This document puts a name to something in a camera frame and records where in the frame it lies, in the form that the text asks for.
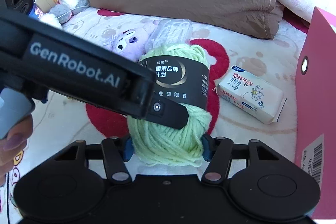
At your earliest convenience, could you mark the white red bear blanket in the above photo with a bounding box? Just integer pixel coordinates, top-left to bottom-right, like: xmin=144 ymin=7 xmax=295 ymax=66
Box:
xmin=1 ymin=20 xmax=306 ymax=223

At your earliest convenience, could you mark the small brown plush toy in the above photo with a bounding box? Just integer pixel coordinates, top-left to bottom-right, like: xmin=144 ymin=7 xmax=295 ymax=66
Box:
xmin=35 ymin=0 xmax=58 ymax=14

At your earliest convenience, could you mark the clear floss pick box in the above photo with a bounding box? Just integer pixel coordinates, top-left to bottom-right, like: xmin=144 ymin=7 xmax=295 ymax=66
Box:
xmin=145 ymin=19 xmax=193 ymax=52

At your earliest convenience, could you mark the purple plush toy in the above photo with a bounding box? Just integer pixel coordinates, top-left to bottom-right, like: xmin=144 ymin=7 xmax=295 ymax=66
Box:
xmin=104 ymin=28 xmax=150 ymax=62

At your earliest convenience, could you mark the white wet wipes pack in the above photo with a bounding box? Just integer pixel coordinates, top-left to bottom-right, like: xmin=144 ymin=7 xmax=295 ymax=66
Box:
xmin=215 ymin=65 xmax=287 ymax=124

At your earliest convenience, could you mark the person's left hand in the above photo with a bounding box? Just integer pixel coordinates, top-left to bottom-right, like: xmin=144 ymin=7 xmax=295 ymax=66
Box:
xmin=0 ymin=115 xmax=33 ymax=186

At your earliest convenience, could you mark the green yarn ball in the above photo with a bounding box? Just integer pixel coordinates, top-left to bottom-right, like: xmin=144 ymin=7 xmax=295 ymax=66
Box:
xmin=127 ymin=44 xmax=213 ymax=168

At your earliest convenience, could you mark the pink cardboard box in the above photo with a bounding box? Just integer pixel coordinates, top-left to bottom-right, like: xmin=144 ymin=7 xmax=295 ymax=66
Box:
xmin=295 ymin=7 xmax=336 ymax=223

